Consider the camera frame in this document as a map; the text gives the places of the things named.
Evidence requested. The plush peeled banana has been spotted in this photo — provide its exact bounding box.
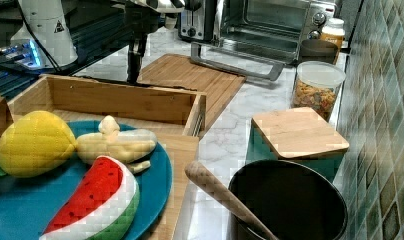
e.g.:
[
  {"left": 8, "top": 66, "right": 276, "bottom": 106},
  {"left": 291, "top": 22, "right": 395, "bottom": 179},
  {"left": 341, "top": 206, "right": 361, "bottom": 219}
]
[{"left": 77, "top": 115, "right": 158, "bottom": 174}]

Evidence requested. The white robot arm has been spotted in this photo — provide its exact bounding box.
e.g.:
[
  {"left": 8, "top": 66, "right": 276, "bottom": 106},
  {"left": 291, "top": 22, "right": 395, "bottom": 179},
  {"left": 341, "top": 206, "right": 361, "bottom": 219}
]
[{"left": 11, "top": 0, "right": 195, "bottom": 84}]

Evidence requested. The dark grey cup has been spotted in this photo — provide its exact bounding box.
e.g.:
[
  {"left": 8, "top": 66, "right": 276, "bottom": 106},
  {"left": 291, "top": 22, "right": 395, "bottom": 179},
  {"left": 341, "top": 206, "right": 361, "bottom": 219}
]
[{"left": 298, "top": 39, "right": 338, "bottom": 64}]

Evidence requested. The white-capped spice bottle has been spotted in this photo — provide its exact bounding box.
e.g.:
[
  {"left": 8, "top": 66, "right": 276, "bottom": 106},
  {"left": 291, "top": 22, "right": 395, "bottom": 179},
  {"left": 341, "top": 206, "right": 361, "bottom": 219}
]
[{"left": 320, "top": 18, "right": 345, "bottom": 48}]

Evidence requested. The blue plate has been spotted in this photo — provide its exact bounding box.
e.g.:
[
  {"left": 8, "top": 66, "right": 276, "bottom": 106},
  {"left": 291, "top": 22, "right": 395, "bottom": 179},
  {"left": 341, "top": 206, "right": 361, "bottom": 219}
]
[{"left": 0, "top": 120, "right": 174, "bottom": 240}]

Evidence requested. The black pot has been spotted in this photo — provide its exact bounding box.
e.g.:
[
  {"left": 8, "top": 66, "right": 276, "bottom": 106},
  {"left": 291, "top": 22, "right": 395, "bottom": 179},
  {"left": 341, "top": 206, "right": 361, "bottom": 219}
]
[{"left": 229, "top": 160, "right": 348, "bottom": 240}]

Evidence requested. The teal canister with wooden lid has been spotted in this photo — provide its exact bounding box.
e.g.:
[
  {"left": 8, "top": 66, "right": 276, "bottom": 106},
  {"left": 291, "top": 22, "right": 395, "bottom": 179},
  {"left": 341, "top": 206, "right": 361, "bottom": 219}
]
[{"left": 246, "top": 107, "right": 349, "bottom": 182}]

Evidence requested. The black toaster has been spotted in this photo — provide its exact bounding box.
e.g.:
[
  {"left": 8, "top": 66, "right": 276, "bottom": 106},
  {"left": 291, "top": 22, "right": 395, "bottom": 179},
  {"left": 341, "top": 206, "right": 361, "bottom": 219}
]
[{"left": 178, "top": 0, "right": 218, "bottom": 42}]

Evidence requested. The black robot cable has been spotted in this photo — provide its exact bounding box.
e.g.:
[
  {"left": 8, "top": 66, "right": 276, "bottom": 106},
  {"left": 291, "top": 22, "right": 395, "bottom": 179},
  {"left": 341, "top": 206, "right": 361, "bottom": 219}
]
[{"left": 16, "top": 0, "right": 68, "bottom": 73}]

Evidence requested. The stainless toaster oven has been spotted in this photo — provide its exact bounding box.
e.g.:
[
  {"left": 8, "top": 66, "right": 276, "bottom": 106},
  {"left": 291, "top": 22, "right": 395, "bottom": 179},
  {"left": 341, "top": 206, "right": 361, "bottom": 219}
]
[{"left": 191, "top": 0, "right": 342, "bottom": 81}]

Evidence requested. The wooden spoon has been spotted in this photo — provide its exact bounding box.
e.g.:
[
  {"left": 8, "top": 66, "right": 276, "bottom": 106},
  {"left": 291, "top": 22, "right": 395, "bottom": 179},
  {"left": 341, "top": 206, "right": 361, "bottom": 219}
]
[{"left": 185, "top": 161, "right": 279, "bottom": 240}]

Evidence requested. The wooden drawer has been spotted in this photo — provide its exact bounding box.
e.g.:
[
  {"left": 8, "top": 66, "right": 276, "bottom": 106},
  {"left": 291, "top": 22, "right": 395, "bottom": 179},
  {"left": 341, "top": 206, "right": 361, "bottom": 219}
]
[{"left": 8, "top": 75, "right": 206, "bottom": 136}]

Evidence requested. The yellow plush lemon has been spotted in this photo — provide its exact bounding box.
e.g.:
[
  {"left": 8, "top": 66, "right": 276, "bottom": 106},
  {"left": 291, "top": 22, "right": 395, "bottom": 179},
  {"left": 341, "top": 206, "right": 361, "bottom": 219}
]
[{"left": 0, "top": 111, "right": 77, "bottom": 178}]

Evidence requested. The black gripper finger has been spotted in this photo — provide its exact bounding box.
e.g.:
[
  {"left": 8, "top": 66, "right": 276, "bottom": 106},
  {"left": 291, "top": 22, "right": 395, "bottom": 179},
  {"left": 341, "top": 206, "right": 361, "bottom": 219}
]
[{"left": 127, "top": 33, "right": 148, "bottom": 84}]

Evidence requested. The plush watermelon slice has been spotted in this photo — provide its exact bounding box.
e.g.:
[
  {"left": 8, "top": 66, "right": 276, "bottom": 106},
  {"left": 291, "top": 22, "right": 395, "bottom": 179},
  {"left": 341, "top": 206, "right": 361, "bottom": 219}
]
[{"left": 39, "top": 156, "right": 140, "bottom": 240}]

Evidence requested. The clear cereal jar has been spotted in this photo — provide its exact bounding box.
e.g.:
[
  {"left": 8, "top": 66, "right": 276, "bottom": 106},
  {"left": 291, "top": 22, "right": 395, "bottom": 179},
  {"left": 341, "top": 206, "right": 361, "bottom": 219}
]
[{"left": 291, "top": 61, "right": 346, "bottom": 121}]

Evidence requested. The wooden cutting board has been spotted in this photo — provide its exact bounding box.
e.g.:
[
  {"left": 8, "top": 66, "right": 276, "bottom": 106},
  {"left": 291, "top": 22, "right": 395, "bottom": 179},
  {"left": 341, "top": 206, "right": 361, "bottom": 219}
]
[{"left": 138, "top": 54, "right": 246, "bottom": 130}]

